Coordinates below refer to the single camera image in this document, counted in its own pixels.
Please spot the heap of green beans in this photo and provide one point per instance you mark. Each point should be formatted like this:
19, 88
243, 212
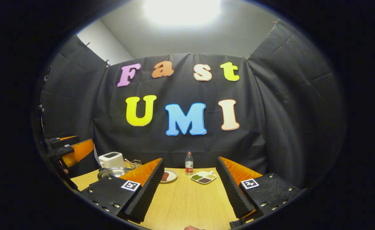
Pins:
197, 177

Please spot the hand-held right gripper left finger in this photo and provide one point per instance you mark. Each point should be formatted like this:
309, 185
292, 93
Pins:
149, 191

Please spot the pink straw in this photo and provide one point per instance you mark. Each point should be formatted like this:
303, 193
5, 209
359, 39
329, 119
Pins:
128, 160

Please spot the white toaster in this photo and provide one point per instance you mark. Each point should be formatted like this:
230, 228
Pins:
111, 161

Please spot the heap of dark beans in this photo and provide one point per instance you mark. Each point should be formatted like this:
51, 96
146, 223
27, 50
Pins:
204, 180

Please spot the brown meat patty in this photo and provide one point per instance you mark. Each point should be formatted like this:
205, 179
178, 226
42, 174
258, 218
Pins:
165, 176

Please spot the black backdrop cloth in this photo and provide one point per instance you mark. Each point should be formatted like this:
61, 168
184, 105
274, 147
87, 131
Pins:
270, 127

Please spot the heap of yellow beans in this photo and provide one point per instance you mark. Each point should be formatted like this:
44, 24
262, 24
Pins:
211, 176

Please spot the white round plate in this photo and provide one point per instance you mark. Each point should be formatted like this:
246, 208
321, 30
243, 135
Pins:
173, 175

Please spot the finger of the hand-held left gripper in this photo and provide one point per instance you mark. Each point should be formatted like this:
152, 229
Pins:
80, 150
64, 142

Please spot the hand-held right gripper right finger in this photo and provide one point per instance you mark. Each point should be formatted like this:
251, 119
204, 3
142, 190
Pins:
232, 191

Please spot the white divided dish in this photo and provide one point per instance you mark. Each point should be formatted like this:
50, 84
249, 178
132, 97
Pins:
204, 176

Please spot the clear plastic water bottle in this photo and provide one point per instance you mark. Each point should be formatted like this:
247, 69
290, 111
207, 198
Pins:
189, 164

